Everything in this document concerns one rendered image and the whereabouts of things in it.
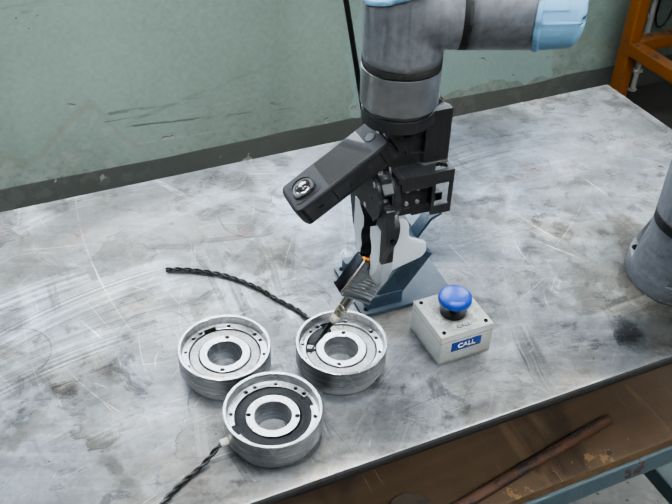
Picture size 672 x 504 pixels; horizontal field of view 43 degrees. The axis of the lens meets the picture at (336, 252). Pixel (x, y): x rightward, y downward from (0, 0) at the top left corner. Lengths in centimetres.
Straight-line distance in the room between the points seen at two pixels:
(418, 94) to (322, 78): 196
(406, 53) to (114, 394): 50
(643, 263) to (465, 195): 29
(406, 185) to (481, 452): 54
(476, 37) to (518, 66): 235
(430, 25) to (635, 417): 79
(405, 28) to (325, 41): 193
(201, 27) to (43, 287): 148
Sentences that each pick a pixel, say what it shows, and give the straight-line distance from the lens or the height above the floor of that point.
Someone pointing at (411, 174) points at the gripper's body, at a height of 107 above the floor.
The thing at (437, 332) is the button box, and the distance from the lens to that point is 100.
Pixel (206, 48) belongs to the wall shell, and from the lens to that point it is 255.
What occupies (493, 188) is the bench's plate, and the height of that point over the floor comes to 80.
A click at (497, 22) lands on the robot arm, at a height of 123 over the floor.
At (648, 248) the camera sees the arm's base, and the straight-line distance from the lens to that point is 118.
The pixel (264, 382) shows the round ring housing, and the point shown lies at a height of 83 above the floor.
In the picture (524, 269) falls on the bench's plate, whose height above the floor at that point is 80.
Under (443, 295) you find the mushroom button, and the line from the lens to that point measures 100.
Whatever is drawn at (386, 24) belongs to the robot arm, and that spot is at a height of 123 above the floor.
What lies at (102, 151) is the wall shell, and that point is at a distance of 263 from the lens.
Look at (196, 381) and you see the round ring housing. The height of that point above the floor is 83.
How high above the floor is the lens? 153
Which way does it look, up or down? 39 degrees down
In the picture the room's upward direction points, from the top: 2 degrees clockwise
